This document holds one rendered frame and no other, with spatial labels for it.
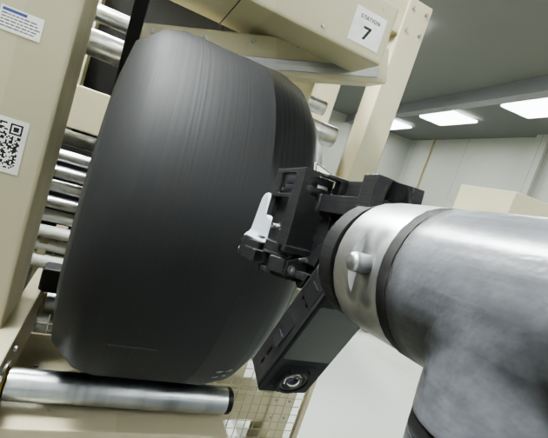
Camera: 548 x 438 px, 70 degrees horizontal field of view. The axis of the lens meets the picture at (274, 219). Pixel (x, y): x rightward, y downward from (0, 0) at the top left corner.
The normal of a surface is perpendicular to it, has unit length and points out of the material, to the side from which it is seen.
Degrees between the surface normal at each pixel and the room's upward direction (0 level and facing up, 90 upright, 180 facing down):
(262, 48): 90
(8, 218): 90
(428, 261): 77
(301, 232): 83
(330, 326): 113
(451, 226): 47
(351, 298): 118
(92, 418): 0
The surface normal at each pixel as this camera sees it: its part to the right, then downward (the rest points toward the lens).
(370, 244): -0.89, -0.25
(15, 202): 0.33, 0.22
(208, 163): 0.43, -0.15
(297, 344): 0.22, 0.58
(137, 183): 0.14, -0.06
